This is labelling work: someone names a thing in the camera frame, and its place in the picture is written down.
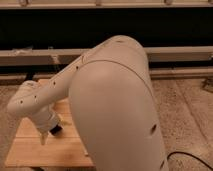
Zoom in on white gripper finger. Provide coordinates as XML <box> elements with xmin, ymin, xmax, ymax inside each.
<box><xmin>59</xmin><ymin>118</ymin><xmax>72</xmax><ymax>126</ymax></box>
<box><xmin>39</xmin><ymin>132</ymin><xmax>48</xmax><ymax>145</ymax></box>

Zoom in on wooden table board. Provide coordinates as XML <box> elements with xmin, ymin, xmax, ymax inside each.
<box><xmin>4</xmin><ymin>78</ymin><xmax>96</xmax><ymax>168</ymax></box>

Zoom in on black cable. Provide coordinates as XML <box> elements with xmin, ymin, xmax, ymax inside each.
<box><xmin>166</xmin><ymin>151</ymin><xmax>213</xmax><ymax>171</ymax></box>

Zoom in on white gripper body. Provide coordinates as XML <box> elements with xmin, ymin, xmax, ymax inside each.
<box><xmin>32</xmin><ymin>106</ymin><xmax>60</xmax><ymax>133</ymax></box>

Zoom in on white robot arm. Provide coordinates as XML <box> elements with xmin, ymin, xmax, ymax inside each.
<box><xmin>7</xmin><ymin>35</ymin><xmax>169</xmax><ymax>171</ymax></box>

